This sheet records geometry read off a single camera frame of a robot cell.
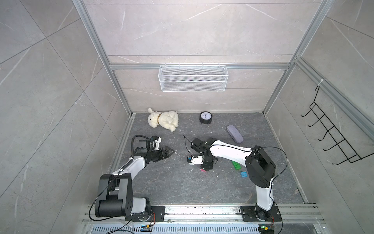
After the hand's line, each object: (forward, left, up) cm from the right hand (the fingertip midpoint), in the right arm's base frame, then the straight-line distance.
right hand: (207, 164), depth 89 cm
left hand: (+7, +23, +6) cm, 25 cm away
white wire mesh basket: (+52, +8, +28) cm, 59 cm away
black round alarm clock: (+40, -2, 0) cm, 40 cm away
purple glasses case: (+23, -22, 0) cm, 32 cm away
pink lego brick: (-4, +3, 0) cm, 5 cm away
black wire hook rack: (-1, -58, +29) cm, 65 cm away
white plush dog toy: (+30, +26, +9) cm, 41 cm away
